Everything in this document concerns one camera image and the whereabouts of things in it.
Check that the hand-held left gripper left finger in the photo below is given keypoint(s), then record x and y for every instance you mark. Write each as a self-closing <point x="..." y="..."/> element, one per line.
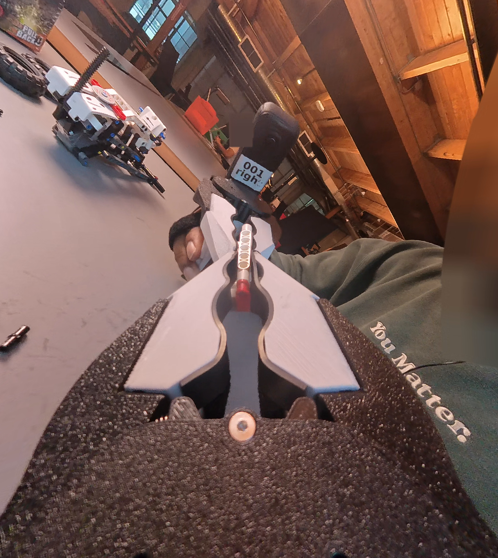
<point x="179" y="340"/>

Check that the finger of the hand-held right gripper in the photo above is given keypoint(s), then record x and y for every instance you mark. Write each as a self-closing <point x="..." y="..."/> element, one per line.
<point x="264" y="237"/>
<point x="218" y="231"/>

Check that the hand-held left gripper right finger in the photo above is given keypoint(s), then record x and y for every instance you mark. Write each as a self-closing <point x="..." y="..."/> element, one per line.
<point x="305" y="340"/>

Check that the white black toy truck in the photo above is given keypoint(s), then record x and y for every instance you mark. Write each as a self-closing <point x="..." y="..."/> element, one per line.
<point x="96" y="117"/>

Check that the person's right forearm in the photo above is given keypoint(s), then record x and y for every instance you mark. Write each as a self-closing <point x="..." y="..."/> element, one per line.
<point x="340" y="270"/>

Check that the person's right hand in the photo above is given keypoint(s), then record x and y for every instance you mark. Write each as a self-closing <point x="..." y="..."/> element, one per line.
<point x="188" y="253"/>

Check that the black partition panels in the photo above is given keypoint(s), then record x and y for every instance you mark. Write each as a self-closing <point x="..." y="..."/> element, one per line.
<point x="305" y="226"/>

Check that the window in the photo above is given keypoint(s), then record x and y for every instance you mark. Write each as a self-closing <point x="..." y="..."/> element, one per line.
<point x="166" y="22"/>

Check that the black toy tyre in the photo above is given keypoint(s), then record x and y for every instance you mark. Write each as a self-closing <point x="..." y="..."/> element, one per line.
<point x="39" y="65"/>
<point x="11" y="69"/>

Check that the printed toy truck box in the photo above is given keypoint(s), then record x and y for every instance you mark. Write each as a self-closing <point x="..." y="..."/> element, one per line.
<point x="18" y="17"/>

